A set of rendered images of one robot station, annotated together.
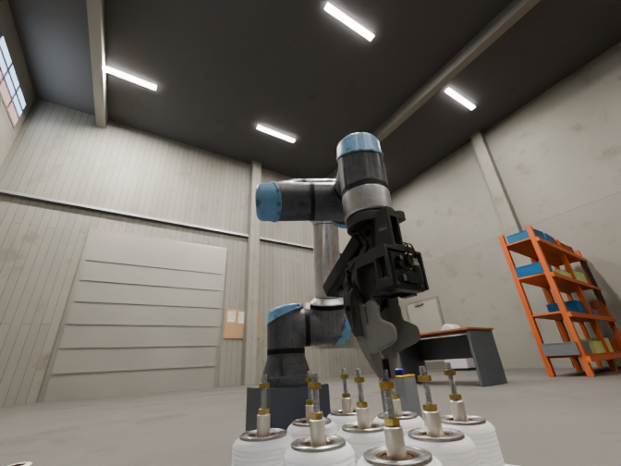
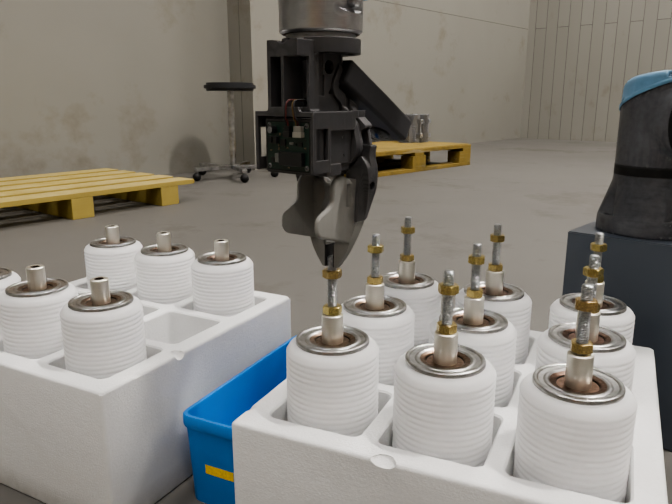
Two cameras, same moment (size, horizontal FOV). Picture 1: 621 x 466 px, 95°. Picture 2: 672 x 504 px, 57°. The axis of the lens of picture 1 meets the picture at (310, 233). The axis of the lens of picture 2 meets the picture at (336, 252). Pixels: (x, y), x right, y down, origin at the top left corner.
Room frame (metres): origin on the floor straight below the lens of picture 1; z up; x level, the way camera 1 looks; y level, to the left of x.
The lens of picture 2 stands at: (0.24, -0.65, 0.49)
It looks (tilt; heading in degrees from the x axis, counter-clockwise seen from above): 14 degrees down; 74
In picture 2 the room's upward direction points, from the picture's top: straight up
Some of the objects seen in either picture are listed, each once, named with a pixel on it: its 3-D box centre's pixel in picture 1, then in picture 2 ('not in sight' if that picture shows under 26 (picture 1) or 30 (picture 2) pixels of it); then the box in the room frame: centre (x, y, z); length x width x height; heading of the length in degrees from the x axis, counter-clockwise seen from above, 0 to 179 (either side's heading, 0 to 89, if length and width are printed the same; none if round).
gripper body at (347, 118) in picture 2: (379, 257); (316, 109); (0.38, -0.10, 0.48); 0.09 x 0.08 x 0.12; 34
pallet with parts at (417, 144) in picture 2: not in sight; (372, 141); (1.76, 3.72, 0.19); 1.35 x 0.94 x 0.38; 33
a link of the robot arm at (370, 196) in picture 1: (369, 210); (323, 15); (0.39, -0.09, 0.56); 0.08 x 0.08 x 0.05
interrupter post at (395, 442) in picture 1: (395, 443); (332, 328); (0.40, -0.08, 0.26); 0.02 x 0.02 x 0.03
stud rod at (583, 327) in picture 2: (452, 385); (583, 327); (0.58, -0.24, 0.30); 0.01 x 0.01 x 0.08
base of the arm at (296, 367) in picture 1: (286, 366); (653, 197); (0.95, 0.10, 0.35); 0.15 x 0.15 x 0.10
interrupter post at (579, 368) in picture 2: (458, 411); (579, 370); (0.58, -0.24, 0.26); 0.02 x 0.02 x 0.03
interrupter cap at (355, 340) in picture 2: (396, 457); (332, 340); (0.40, -0.08, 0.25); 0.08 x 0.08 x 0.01
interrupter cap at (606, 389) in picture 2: (460, 420); (577, 384); (0.58, -0.24, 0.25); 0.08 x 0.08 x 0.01
